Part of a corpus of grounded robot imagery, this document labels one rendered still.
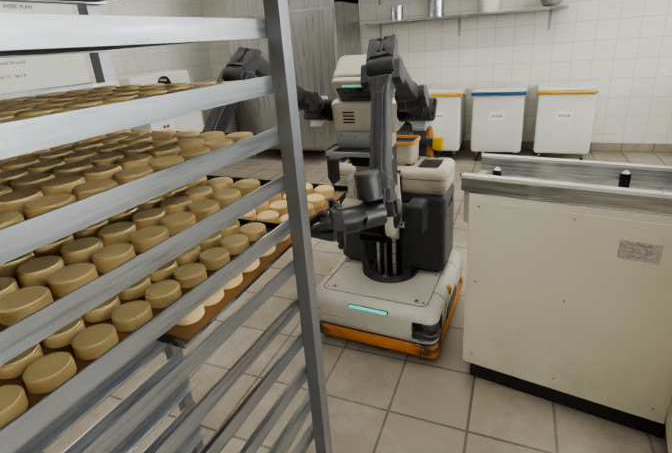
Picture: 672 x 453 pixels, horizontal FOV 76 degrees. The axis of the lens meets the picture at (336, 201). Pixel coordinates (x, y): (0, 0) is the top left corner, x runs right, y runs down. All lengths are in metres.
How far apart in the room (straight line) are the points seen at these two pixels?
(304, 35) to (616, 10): 3.26
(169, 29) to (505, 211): 1.28
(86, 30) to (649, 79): 5.51
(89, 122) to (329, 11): 4.59
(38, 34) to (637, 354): 1.77
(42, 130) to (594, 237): 1.49
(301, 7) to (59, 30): 4.76
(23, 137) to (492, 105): 4.70
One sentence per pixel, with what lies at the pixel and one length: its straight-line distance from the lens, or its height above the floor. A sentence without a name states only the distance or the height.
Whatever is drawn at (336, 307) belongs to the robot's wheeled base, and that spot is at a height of 0.23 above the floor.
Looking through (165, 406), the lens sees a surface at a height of 0.50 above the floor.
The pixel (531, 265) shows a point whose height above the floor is 0.59.
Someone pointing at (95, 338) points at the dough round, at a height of 1.06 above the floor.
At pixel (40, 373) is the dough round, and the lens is 0.61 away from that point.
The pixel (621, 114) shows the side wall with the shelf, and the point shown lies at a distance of 5.74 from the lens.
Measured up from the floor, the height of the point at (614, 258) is 0.67.
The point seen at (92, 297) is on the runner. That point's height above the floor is 1.14.
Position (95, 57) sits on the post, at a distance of 1.08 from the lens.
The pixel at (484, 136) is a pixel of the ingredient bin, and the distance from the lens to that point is 5.03.
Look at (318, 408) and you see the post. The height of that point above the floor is 0.60.
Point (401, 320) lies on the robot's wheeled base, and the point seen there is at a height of 0.23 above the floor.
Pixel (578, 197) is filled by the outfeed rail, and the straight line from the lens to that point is 1.58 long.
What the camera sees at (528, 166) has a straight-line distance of 1.87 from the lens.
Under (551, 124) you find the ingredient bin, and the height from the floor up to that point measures 0.43.
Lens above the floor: 1.38
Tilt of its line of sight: 20 degrees down
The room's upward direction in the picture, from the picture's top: 4 degrees counter-clockwise
